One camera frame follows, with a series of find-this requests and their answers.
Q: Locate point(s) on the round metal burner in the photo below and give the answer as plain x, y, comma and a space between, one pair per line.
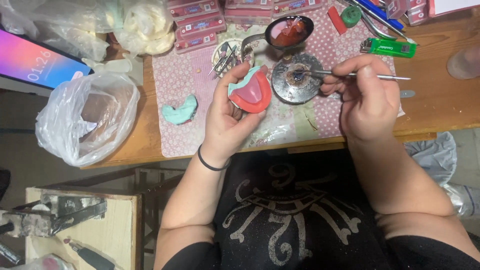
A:
290, 88

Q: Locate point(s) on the dental cast with red wax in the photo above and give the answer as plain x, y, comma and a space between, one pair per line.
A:
252, 93

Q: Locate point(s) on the plastic bags with white plaster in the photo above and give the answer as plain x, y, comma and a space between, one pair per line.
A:
90, 22

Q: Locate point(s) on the person's left hand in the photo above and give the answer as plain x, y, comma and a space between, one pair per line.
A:
221, 120

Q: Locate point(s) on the green lighter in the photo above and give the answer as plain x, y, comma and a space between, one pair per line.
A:
388, 48

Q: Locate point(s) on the person's right hand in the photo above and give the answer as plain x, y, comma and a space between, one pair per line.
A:
371, 105

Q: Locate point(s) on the green tape roll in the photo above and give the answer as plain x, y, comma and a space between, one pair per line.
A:
351, 16

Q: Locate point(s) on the black handpiece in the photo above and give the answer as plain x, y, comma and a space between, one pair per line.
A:
92, 257

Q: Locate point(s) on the clear plastic glove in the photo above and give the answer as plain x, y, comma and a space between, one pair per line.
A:
120, 66

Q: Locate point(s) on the grey plastic bag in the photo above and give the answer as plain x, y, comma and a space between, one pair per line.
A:
435, 157

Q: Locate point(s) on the crumpled clear plastic bag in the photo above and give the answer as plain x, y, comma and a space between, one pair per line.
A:
86, 120

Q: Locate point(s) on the metal ladle with molten wax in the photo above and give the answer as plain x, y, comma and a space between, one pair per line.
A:
288, 32

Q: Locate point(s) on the thin metal wax carving tool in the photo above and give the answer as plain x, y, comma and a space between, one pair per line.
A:
390, 77

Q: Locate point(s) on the clear plastic cup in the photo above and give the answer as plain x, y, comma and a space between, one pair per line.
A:
465, 62

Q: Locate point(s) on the person's black printed shirt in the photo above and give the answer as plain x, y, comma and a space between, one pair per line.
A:
300, 217

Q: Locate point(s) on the blue pen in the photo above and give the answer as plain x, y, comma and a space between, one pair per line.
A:
382, 14

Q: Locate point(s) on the red wax block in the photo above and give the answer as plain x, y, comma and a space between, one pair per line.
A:
336, 19

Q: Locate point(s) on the small pile of pink boxes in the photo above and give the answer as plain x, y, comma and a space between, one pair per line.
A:
410, 11

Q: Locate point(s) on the stack of pink flat boxes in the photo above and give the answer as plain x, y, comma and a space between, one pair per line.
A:
200, 24

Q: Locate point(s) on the plaster-stained metal press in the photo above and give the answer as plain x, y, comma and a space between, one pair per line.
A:
56, 215

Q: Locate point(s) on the small metal spatula tip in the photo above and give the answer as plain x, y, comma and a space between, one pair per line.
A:
407, 93

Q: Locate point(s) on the smartphone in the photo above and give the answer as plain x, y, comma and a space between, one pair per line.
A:
33, 62

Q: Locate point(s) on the round holder with metal burs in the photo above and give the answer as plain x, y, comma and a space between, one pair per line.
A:
227, 56

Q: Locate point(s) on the long metal instrument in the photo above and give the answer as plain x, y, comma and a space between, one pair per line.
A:
375, 33

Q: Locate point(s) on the green dental cast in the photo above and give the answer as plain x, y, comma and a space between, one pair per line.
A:
182, 111

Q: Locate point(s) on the wooden stand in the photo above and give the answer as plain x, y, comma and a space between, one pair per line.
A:
112, 228

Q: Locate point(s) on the white box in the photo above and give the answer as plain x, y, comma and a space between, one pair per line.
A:
455, 6

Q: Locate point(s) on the pink dotted mat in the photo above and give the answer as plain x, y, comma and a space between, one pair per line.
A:
180, 75

